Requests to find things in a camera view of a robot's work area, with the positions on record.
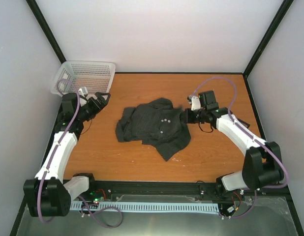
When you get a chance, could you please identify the black frame post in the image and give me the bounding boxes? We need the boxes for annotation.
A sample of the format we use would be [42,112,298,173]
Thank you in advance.
[243,0,294,79]
[26,0,66,63]

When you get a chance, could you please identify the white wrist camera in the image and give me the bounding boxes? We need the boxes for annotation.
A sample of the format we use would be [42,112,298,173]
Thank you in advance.
[187,95,201,111]
[78,87,88,100]

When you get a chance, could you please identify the black right frame post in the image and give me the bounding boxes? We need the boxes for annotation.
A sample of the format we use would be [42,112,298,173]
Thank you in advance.
[243,0,294,79]

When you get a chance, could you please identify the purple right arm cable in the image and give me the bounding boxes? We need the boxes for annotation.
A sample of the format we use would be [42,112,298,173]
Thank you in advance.
[191,76,289,189]

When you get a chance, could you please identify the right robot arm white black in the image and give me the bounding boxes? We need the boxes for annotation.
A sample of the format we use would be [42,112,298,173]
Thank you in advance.
[182,90,285,197]

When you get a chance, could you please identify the dark grey pinstriped shirt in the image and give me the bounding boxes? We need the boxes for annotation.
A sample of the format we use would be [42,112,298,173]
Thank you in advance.
[115,98,191,161]

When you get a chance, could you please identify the black left frame post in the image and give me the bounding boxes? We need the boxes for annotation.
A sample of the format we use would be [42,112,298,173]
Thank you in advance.
[26,0,66,63]

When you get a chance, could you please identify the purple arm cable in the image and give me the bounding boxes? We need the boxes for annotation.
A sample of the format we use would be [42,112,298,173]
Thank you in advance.
[191,76,289,189]
[37,78,81,224]

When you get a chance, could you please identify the small black square holder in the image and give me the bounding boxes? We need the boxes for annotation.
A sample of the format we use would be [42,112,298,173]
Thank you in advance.
[238,119,250,129]

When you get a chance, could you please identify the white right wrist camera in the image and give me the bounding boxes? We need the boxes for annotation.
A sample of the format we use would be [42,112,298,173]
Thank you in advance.
[187,95,201,111]

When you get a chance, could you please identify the light blue slotted cable duct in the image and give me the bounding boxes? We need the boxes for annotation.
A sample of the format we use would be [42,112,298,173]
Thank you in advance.
[67,199,220,214]

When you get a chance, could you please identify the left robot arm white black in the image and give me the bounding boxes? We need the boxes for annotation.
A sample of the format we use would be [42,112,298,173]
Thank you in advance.
[23,92,111,220]

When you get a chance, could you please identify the white perforated plastic basket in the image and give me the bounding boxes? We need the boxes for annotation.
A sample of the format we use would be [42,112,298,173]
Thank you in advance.
[50,61,116,96]

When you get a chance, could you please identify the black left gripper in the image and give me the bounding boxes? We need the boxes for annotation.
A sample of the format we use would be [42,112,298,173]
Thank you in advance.
[77,92,111,121]

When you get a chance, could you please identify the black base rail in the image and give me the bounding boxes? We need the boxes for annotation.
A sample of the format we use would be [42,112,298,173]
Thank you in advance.
[84,181,225,201]

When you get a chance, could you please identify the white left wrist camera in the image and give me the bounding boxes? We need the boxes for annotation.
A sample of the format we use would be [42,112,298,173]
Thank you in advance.
[78,87,88,100]

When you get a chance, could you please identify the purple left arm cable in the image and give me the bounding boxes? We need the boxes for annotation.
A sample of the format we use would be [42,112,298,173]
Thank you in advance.
[37,78,81,224]

